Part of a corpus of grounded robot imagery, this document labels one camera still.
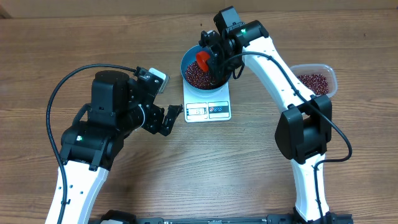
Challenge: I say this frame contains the red adzuki beans in container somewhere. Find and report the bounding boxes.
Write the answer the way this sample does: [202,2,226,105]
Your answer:
[297,73,329,95]

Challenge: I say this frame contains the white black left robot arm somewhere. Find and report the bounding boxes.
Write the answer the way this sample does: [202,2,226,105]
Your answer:
[46,67,183,223]

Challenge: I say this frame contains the white digital kitchen scale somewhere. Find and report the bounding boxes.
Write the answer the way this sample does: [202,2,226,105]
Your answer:
[183,80,232,123]

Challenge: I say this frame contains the blue plastic bowl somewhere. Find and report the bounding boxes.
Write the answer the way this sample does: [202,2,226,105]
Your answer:
[180,45,229,93]

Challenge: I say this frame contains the red adzuki beans in bowl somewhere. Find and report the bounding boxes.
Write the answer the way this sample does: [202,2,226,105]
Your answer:
[182,61,231,90]

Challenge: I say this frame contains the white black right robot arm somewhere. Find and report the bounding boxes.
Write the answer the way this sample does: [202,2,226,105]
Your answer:
[198,6,332,223]

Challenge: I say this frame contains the clear plastic bean container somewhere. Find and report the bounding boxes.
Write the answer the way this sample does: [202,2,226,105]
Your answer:
[290,63,338,98]

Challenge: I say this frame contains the red plastic measuring scoop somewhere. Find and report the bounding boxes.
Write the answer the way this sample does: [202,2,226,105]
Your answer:
[196,50,211,72]

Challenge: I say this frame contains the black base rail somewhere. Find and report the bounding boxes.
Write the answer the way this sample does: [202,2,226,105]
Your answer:
[88,208,354,224]

